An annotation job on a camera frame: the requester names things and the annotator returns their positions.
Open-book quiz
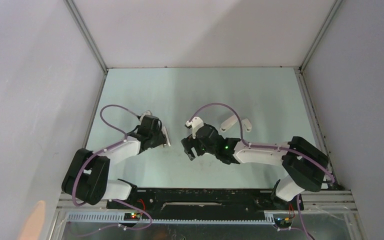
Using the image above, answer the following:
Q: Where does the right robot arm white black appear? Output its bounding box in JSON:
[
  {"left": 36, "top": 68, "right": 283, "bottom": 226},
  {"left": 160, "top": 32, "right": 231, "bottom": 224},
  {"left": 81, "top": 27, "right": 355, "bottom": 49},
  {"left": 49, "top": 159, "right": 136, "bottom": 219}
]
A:
[{"left": 181, "top": 124, "right": 329, "bottom": 209}]

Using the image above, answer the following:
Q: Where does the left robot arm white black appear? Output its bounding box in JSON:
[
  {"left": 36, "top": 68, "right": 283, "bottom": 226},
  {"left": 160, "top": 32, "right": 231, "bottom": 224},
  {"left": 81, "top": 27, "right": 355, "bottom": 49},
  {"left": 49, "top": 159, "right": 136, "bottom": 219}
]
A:
[{"left": 61, "top": 114, "right": 169, "bottom": 208}]

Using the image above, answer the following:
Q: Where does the pink stapler large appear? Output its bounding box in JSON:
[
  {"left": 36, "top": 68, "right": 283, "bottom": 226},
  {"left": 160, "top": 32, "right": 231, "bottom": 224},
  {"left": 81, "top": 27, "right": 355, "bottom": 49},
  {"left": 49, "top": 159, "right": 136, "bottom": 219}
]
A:
[{"left": 219, "top": 115, "right": 238, "bottom": 133}]

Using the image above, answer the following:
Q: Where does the pink stapler small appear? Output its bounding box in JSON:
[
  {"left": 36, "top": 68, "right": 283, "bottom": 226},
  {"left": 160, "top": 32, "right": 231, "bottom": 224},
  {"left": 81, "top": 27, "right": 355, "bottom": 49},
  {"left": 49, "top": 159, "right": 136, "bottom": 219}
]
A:
[{"left": 241, "top": 118, "right": 253, "bottom": 133}]

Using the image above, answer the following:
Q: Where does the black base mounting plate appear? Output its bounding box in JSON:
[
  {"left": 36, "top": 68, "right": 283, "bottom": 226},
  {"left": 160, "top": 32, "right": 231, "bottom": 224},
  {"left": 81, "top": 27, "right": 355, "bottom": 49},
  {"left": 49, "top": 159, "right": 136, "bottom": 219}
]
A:
[{"left": 125, "top": 188, "right": 304, "bottom": 220}]

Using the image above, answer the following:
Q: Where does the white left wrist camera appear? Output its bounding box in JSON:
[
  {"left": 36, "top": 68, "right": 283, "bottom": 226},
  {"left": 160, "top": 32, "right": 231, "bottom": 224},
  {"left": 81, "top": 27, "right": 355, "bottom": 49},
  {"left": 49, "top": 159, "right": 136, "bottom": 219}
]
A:
[{"left": 139, "top": 110, "right": 153, "bottom": 121}]

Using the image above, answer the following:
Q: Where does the slotted cable duct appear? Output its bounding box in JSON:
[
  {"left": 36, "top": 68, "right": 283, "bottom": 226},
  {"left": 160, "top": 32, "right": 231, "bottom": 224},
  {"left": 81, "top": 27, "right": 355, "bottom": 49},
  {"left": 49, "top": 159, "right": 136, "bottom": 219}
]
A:
[{"left": 66, "top": 211, "right": 277, "bottom": 225}]

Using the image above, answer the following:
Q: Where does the aluminium corner frame post left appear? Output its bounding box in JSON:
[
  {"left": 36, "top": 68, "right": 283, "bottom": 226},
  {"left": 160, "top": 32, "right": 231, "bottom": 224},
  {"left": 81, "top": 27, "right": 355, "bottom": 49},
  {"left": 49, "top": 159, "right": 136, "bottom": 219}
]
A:
[{"left": 63, "top": 0, "right": 108, "bottom": 75}]

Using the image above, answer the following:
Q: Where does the aluminium corner frame post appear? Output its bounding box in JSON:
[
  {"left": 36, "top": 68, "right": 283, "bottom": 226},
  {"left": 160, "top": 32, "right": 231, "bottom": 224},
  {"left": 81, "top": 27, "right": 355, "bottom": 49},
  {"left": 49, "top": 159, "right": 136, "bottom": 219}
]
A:
[
  {"left": 299, "top": 0, "right": 344, "bottom": 73},
  {"left": 63, "top": 0, "right": 108, "bottom": 75}
]

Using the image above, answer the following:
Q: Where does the aluminium corner frame post right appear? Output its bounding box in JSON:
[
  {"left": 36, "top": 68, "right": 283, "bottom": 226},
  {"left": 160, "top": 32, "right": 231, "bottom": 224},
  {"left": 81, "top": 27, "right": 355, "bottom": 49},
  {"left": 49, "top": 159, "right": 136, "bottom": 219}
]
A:
[{"left": 299, "top": 0, "right": 344, "bottom": 73}]

